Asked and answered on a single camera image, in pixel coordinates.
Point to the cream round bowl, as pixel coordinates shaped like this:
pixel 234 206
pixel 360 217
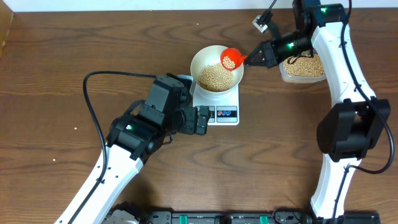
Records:
pixel 209 56

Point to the soybeans in bowl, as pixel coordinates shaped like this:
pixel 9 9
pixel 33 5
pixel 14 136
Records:
pixel 216 78

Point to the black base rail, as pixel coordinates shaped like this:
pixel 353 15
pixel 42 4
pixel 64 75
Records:
pixel 123 217

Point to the soybeans in container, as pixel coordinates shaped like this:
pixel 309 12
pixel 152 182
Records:
pixel 304 66

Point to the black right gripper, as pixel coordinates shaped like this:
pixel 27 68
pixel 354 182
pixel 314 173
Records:
pixel 269 53

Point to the clear plastic container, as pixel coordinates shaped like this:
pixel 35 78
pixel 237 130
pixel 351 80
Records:
pixel 293 79

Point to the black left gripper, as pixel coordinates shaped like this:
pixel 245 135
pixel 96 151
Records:
pixel 188 126

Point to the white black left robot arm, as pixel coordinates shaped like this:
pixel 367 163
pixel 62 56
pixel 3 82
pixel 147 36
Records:
pixel 133 137

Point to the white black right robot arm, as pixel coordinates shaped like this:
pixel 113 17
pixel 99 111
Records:
pixel 357 117

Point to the white digital kitchen scale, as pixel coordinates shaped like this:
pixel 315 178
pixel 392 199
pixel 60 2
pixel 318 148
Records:
pixel 223 106

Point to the red plastic measuring scoop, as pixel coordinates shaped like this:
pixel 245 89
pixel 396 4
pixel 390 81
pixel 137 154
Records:
pixel 232 58

